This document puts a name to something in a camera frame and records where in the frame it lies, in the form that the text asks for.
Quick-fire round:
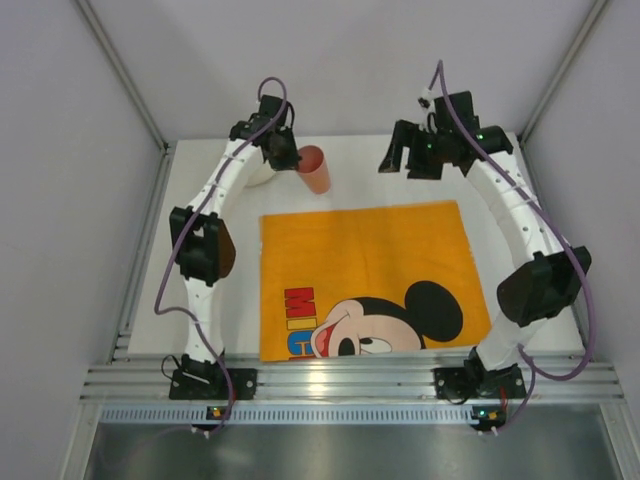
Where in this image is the cream round plate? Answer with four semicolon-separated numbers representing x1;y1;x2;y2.
246;162;276;188

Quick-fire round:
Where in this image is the pink plastic cup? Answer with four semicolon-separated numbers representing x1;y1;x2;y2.
297;145;331;195

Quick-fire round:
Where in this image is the orange cartoon placemat cloth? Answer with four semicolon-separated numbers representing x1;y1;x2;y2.
260;201;491;362

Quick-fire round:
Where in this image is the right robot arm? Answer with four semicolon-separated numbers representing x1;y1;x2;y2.
378;89;591;377

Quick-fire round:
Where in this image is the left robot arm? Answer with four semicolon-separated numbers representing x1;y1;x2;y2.
169;95;300;364

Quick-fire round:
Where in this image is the left aluminium frame post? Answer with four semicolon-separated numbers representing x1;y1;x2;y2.
71;0;169;152

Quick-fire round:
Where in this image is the aluminium frame post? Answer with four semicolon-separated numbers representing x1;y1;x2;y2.
517;0;611;146
71;0;169;152

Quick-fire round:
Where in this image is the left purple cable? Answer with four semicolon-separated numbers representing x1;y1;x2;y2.
153;76;290;436

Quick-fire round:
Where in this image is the purple cable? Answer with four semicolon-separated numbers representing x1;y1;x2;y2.
153;76;290;436
417;59;596;434

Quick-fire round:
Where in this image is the right aluminium frame post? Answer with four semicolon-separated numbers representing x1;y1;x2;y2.
517;0;611;146

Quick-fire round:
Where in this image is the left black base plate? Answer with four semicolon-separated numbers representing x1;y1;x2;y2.
169;368;257;401

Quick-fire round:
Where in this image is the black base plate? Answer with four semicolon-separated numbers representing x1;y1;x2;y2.
169;368;257;401
434;365;526;404

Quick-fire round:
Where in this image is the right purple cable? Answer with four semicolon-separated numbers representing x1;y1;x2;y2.
417;59;596;434

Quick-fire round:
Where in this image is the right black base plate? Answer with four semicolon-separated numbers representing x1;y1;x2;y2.
434;365;526;404

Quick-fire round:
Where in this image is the aluminium mounting rail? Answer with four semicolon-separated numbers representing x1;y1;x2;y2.
80;351;624;404

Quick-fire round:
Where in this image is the white slotted cable duct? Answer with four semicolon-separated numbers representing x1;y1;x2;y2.
100;404;502;425

